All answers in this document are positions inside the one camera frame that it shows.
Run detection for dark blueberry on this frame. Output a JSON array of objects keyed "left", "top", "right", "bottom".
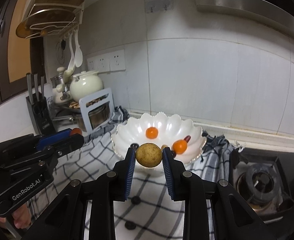
[
  {"left": 125, "top": 221, "right": 137, "bottom": 230},
  {"left": 131, "top": 196, "right": 141, "bottom": 205}
]

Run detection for black range hood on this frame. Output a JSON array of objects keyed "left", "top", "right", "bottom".
[{"left": 195, "top": 0, "right": 294, "bottom": 38}]

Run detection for steel lidded pot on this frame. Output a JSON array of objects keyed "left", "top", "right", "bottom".
[{"left": 50, "top": 67, "right": 72, "bottom": 105}]

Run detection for dark plum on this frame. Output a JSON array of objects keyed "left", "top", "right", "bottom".
[
  {"left": 130, "top": 143, "right": 139, "bottom": 148},
  {"left": 171, "top": 150, "right": 176, "bottom": 158}
]

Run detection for black knife block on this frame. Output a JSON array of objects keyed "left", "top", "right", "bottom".
[{"left": 25, "top": 73, "right": 57, "bottom": 136}]

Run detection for checkered grey white cloth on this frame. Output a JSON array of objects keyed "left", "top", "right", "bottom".
[{"left": 27, "top": 107, "right": 235, "bottom": 239}]

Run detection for white hanging spoon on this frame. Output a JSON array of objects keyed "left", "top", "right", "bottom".
[{"left": 74, "top": 29, "right": 83, "bottom": 68}]

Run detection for white scalloped fruit bowl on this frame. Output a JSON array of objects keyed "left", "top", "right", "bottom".
[{"left": 111, "top": 112, "right": 206, "bottom": 165}]

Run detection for orange mandarin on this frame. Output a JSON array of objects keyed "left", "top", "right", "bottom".
[
  {"left": 172, "top": 139, "right": 187, "bottom": 154},
  {"left": 145, "top": 127, "right": 159, "bottom": 139}
]

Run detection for black scissors hanging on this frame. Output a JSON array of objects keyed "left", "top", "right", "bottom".
[{"left": 56, "top": 40, "right": 66, "bottom": 65}]

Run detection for wooden cutting board rack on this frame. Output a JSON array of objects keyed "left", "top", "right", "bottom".
[{"left": 16, "top": 0, "right": 85, "bottom": 39}]

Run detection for red grape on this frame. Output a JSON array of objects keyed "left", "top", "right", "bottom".
[
  {"left": 69, "top": 128, "right": 82, "bottom": 136},
  {"left": 184, "top": 135, "right": 191, "bottom": 142}
]

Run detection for dark plum front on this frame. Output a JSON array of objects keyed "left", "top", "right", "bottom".
[{"left": 130, "top": 143, "right": 139, "bottom": 148}]

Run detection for cream ceramic pot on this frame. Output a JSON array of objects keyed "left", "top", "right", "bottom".
[{"left": 69, "top": 70, "right": 104, "bottom": 102}]

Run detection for white hanging ladle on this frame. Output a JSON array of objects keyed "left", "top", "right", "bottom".
[{"left": 63, "top": 33, "right": 75, "bottom": 83}]

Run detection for white wall socket panel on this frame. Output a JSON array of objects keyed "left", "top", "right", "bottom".
[{"left": 87, "top": 49, "right": 126, "bottom": 73}]

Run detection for person left hand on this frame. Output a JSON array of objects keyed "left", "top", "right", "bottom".
[{"left": 0, "top": 203, "right": 31, "bottom": 229}]

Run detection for steel pot under rack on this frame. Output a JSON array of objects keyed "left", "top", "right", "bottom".
[{"left": 73, "top": 104, "right": 110, "bottom": 132}]

